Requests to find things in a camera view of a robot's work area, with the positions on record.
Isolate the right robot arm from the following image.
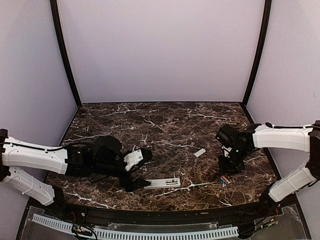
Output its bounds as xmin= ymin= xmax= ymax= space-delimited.
xmin=215 ymin=121 xmax=320 ymax=217

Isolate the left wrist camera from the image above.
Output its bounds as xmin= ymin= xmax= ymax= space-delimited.
xmin=123 ymin=148 xmax=153 ymax=172

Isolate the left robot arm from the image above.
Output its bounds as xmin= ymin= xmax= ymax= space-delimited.
xmin=0 ymin=128 xmax=152 ymax=218

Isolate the white battery cover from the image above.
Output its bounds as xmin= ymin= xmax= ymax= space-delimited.
xmin=194 ymin=148 xmax=206 ymax=158

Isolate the white remote control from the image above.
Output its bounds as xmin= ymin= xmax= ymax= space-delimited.
xmin=144 ymin=178 xmax=181 ymax=190

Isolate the right black frame post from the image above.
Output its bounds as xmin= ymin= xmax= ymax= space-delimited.
xmin=241 ymin=0 xmax=272 ymax=108

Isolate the white slotted cable duct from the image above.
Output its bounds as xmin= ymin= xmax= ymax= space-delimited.
xmin=32 ymin=214 xmax=239 ymax=240

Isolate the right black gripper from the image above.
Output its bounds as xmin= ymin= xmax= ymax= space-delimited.
xmin=218 ymin=146 xmax=249 ymax=175

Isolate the left black frame post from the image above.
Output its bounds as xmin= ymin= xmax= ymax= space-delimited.
xmin=49 ymin=0 xmax=82 ymax=108

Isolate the black frame post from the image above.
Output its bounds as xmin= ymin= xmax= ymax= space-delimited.
xmin=49 ymin=0 xmax=82 ymax=108
xmin=241 ymin=0 xmax=272 ymax=108

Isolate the black front rail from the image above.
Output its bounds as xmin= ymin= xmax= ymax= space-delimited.
xmin=29 ymin=194 xmax=298 ymax=227

